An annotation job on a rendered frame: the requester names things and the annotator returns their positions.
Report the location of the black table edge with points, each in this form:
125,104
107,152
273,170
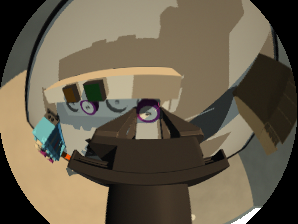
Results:
42,31

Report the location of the magenta screw cap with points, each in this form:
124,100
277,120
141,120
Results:
43,153

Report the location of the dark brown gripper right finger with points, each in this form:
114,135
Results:
177,126

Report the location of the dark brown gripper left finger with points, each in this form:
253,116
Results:
120,125

